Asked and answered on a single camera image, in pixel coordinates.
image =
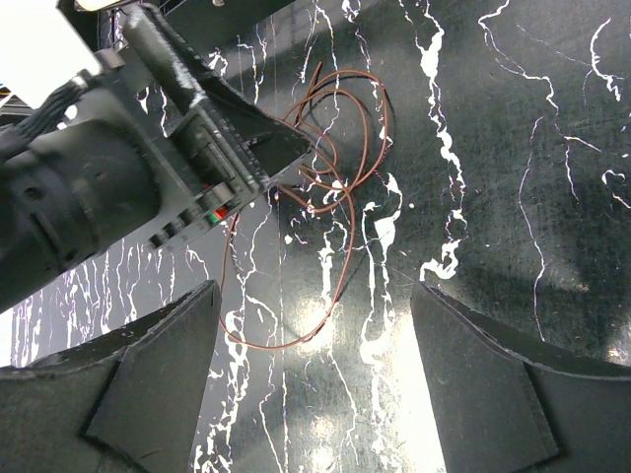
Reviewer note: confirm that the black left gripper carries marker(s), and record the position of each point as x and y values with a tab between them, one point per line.
100	169

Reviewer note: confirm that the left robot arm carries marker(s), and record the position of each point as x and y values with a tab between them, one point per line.
23	271

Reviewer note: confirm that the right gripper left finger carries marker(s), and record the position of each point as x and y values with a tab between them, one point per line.
126	401

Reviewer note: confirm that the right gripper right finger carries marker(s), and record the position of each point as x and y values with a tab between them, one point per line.
507	402

